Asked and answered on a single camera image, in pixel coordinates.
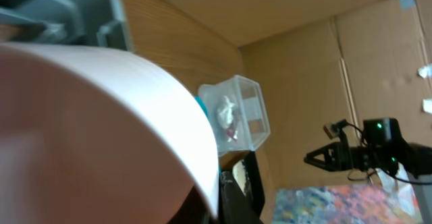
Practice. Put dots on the grey dishwasher rack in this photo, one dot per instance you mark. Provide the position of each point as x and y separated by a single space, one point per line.
96 23

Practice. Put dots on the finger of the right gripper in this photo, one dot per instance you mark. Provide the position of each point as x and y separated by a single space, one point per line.
323 158

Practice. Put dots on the clear plastic bin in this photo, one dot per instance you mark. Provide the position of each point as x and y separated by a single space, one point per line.
253 123

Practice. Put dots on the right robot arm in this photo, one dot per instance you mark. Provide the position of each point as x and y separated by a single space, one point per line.
378 147

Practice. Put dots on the colourful patterned mat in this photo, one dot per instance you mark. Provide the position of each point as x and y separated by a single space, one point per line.
346 204

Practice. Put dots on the red snack wrapper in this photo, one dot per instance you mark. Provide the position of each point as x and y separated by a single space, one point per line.
227 118

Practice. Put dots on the cardboard backdrop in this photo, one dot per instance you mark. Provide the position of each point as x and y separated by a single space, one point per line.
319 61

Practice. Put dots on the small pink plate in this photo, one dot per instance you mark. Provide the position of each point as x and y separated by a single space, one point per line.
94 135

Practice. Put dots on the black waste tray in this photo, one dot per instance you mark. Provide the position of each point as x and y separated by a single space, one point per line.
246 173

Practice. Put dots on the teal serving tray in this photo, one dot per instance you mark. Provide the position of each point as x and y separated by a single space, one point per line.
202 105

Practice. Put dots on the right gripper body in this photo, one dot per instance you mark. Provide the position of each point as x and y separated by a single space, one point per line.
352 157

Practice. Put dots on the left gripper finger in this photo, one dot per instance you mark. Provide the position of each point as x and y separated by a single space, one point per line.
234 208

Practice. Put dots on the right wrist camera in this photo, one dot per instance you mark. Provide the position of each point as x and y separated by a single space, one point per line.
334 129

